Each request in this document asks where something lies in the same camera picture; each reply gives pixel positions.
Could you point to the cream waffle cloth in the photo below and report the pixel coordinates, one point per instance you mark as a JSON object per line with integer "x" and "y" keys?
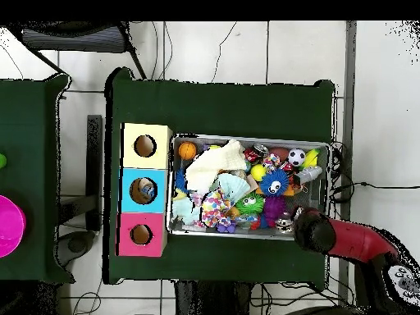
{"x": 213, "y": 164}

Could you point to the polka dot cloth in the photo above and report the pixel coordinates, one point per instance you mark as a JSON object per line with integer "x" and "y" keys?
{"x": 213, "y": 206}

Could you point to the crushed clear plastic bottle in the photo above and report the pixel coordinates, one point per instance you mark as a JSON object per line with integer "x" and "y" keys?
{"x": 147, "y": 190}

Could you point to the grey crushed bottle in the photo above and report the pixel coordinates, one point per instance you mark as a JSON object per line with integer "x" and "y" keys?
{"x": 308, "y": 174}

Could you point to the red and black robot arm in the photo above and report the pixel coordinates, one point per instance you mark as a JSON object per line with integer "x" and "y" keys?
{"x": 354, "y": 241}

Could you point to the wooden box with three holes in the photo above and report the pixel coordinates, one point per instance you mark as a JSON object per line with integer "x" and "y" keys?
{"x": 154, "y": 160}

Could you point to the shallow silver mesh bin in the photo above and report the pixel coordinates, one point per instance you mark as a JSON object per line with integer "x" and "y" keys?
{"x": 249, "y": 234}

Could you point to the mint green waffle cloth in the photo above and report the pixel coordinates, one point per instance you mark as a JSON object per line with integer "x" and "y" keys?
{"x": 234, "y": 187}

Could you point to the blue spiky toy big eyes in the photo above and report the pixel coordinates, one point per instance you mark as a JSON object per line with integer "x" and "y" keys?
{"x": 179, "y": 182}

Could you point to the small orange basketball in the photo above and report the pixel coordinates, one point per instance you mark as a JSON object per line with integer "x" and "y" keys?
{"x": 187, "y": 151}

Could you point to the green spiky toy with eyes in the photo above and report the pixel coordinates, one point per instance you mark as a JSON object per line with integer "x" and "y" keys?
{"x": 241, "y": 207}

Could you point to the dark green table cloth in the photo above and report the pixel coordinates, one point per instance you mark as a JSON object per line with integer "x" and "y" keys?
{"x": 213, "y": 108}
{"x": 29, "y": 131}

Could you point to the blue spiky toy small eyes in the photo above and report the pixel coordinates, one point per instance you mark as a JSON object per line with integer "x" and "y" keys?
{"x": 279, "y": 175}

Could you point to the purple knobbly toy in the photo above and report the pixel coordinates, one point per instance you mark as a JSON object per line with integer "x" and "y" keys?
{"x": 275, "y": 210}

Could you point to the small soccer ball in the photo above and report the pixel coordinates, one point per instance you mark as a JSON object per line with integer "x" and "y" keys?
{"x": 297, "y": 157}

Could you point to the black flat panel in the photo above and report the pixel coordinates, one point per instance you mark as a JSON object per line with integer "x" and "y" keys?
{"x": 94, "y": 164}

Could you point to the grey oval stand base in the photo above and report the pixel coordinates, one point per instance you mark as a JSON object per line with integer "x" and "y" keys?
{"x": 77, "y": 244}

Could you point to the black chair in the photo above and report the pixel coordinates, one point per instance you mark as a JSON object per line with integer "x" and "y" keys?
{"x": 72, "y": 41}

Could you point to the pink round bowl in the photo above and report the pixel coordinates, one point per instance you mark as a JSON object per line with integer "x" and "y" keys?
{"x": 10, "y": 226}

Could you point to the small green object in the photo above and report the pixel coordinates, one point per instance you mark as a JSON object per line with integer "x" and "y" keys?
{"x": 2, "y": 160}

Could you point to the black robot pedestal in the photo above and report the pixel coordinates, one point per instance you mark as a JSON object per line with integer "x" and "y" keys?
{"x": 213, "y": 302}

